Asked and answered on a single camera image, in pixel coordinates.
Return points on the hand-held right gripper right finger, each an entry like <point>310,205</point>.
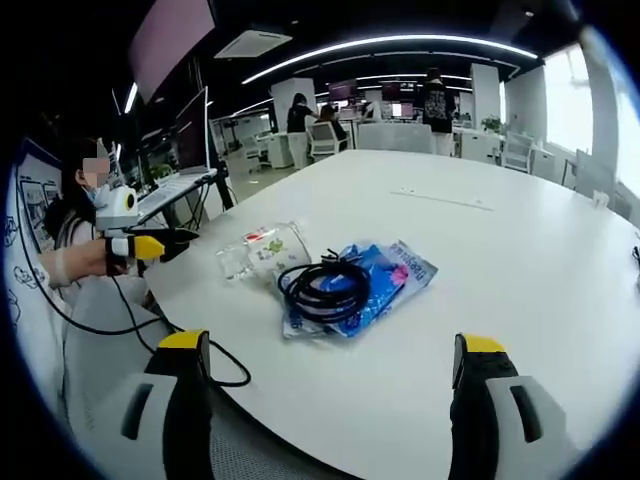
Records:
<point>500,425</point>

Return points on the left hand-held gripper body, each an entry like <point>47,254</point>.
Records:
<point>116,212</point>

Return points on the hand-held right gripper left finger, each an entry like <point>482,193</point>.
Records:
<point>145,425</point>

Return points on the clear plastic bag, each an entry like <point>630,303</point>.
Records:
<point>272,250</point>

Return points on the blue plastic packet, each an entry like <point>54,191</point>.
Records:
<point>402,270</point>

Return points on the person's left hand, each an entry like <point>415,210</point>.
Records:
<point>90,260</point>

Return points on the person's upper body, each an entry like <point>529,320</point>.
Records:
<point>67,225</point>

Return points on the green potted plant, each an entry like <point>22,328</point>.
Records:
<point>161,175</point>
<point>492,124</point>

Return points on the person's head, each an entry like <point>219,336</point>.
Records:
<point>75,160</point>

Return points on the upright computer monitor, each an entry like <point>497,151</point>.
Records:
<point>192,132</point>

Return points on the white table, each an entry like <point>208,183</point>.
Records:
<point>475,260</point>

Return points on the large hanging screen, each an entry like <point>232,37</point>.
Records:
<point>170,45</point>

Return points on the ceiling air conditioner vent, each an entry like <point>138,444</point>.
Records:
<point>252,44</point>

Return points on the distant computer monitor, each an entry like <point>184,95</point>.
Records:
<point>398,97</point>
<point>342,92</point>

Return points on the white table outlet cover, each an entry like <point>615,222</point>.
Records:
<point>440,198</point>

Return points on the ceiling light strip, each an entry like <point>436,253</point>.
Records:
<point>390,42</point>

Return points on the wall poster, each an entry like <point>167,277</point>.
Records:
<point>37,195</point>

